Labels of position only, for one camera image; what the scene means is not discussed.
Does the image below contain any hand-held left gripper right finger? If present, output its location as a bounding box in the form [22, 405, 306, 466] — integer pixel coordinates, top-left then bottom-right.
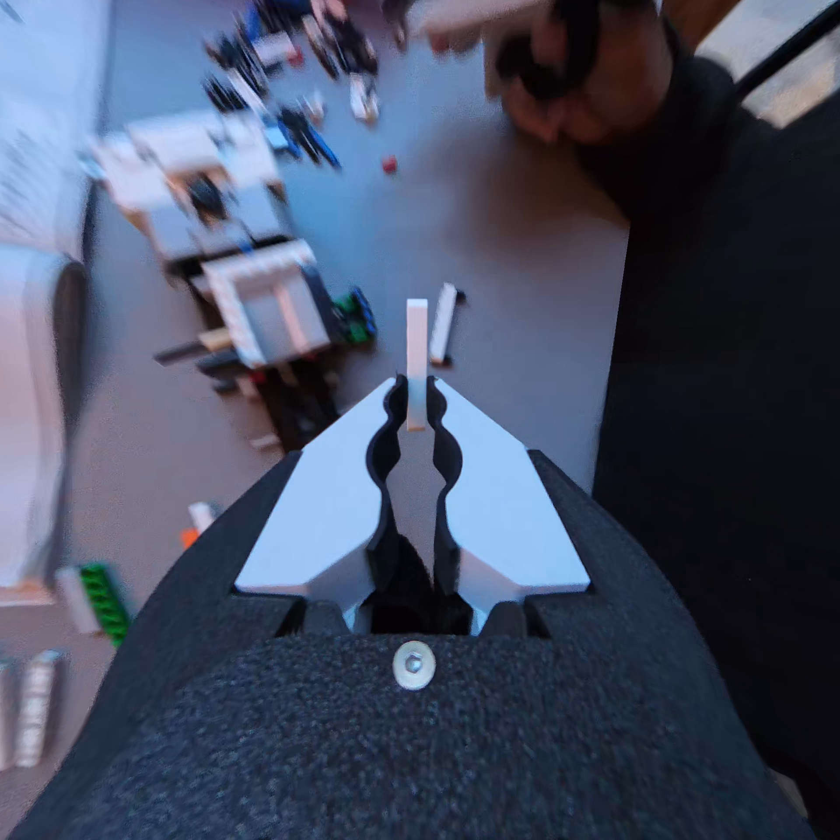
[427, 377, 592, 635]

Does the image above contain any short white lego beam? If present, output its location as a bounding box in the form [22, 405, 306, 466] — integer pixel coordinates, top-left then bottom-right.
[55, 567, 102, 637]

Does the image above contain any green lego plate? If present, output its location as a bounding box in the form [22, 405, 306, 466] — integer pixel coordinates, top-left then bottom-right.
[79, 562, 133, 648]

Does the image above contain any white box with picture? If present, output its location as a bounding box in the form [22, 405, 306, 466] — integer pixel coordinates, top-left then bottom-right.
[0, 244, 90, 589]

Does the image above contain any person's right forearm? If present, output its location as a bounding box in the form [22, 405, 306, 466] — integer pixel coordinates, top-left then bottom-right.
[576, 20, 795, 227]

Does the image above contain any black cable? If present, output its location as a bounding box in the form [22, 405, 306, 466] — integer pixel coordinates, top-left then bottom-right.
[734, 3, 840, 97]

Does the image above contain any pile of small lego pins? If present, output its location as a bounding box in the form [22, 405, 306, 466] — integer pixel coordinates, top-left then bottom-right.
[200, 0, 395, 166]

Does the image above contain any long white lego beam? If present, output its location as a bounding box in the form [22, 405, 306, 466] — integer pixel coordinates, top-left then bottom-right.
[16, 649, 68, 769]

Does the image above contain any open lego instruction booklet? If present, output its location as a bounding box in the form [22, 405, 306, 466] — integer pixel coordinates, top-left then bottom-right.
[0, 0, 109, 245]

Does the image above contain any white lego vehicle model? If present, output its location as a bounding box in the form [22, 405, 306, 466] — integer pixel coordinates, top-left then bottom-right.
[88, 110, 342, 455]

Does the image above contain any white and orange lego piece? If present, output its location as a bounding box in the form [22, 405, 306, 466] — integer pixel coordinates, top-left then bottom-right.
[180, 501, 221, 551]

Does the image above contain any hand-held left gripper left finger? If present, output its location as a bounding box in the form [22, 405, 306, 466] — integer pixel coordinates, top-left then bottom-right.
[235, 376, 406, 632]

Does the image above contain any white lego beam with black pin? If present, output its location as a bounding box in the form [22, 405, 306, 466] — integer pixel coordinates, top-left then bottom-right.
[428, 283, 467, 366]

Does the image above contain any plain white lego beam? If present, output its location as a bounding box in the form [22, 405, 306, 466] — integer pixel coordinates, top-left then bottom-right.
[406, 298, 429, 433]

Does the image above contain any person's right hand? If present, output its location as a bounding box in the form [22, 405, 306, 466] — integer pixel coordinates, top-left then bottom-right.
[486, 0, 672, 145]

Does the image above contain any green lego frame with black links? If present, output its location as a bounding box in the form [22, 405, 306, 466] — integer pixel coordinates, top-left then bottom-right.
[332, 286, 379, 347]

